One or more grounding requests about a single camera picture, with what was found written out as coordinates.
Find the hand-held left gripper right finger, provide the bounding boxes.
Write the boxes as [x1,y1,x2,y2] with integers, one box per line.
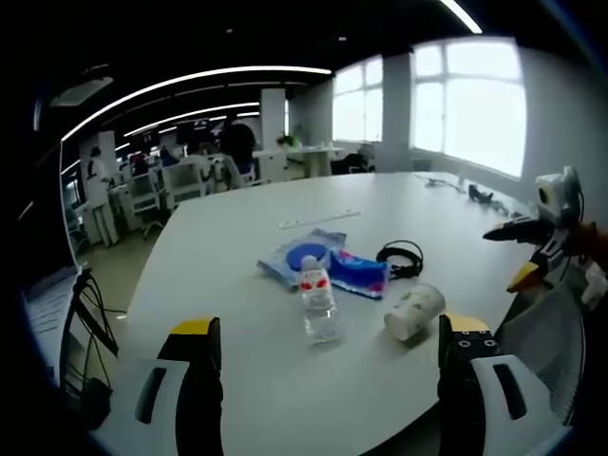
[436,311,579,456]

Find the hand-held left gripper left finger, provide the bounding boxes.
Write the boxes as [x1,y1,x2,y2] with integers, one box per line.
[92,316,224,456]

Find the white paper cup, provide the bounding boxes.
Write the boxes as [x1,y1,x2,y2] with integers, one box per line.
[383,281,447,343]

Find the black cable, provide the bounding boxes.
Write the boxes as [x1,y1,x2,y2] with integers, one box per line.
[375,239,426,279]

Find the blue tissue packet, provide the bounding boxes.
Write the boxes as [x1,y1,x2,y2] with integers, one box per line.
[328,248,392,303]

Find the light blue packet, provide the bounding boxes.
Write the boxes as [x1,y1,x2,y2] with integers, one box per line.
[256,228,348,292]

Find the clear plastic water bottle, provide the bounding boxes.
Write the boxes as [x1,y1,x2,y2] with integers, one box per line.
[299,255,344,347]

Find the white strip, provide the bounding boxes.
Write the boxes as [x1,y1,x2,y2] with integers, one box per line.
[277,208,362,231]

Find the person's right hand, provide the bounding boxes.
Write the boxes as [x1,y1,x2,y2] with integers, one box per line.
[569,220,608,270]

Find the small black object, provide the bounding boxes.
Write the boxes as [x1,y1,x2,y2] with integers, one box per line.
[466,183,496,204]

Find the black power adapter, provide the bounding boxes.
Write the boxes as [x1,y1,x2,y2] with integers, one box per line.
[81,376,116,431]

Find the grey mesh office chair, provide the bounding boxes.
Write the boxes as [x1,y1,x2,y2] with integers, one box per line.
[493,268,590,428]

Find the white table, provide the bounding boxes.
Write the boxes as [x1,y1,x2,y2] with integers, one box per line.
[123,170,545,456]

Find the large window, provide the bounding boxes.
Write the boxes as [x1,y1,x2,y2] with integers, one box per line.
[332,55,385,143]
[410,37,529,180]

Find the laptop screen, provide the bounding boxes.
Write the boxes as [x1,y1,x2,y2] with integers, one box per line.
[23,264,83,352]

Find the dark office chair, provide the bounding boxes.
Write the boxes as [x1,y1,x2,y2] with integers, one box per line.
[331,143,377,176]

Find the white office chair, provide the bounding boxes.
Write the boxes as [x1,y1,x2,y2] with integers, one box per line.
[161,159,211,208]
[126,171,170,241]
[208,155,260,190]

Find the white background desk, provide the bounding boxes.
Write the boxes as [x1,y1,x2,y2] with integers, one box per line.
[253,145,347,181]

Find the long ceiling light strip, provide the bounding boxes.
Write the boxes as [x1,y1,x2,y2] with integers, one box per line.
[60,65,333,142]

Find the ceiling air conditioner unit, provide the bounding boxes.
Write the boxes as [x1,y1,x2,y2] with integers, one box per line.
[48,69,116,108]

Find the thin white cable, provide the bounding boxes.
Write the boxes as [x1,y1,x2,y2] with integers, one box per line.
[414,172,466,194]

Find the black cables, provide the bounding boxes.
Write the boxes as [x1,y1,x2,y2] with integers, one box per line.
[59,269,128,384]

